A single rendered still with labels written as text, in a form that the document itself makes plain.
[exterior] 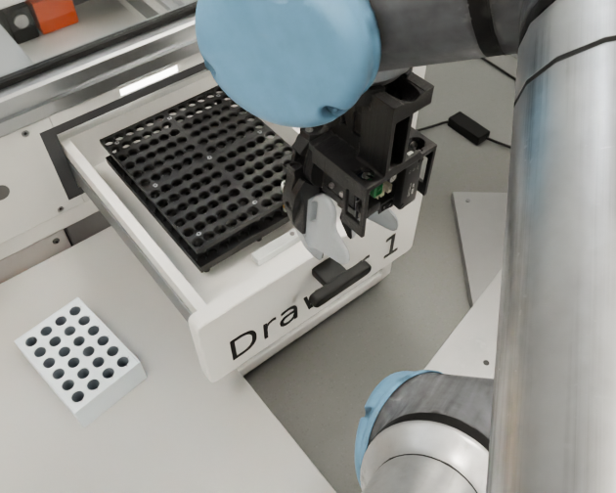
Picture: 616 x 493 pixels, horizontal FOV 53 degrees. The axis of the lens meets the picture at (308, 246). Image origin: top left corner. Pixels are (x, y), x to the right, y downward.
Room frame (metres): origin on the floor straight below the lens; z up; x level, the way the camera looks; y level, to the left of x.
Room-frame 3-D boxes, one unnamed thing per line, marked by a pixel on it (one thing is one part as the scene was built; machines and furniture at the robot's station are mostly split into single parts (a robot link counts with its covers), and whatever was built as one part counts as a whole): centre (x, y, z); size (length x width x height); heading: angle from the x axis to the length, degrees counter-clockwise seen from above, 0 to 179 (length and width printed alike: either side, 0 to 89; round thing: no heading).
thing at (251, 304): (0.38, -0.01, 0.87); 0.29 x 0.02 x 0.11; 129
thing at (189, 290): (0.55, 0.12, 0.86); 0.40 x 0.26 x 0.06; 39
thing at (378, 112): (0.35, -0.04, 1.11); 0.09 x 0.08 x 0.12; 40
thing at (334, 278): (0.36, -0.02, 0.91); 0.07 x 0.04 x 0.01; 129
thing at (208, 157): (0.54, 0.12, 0.87); 0.22 x 0.18 x 0.06; 39
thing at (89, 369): (0.34, 0.26, 0.78); 0.12 x 0.08 x 0.04; 46
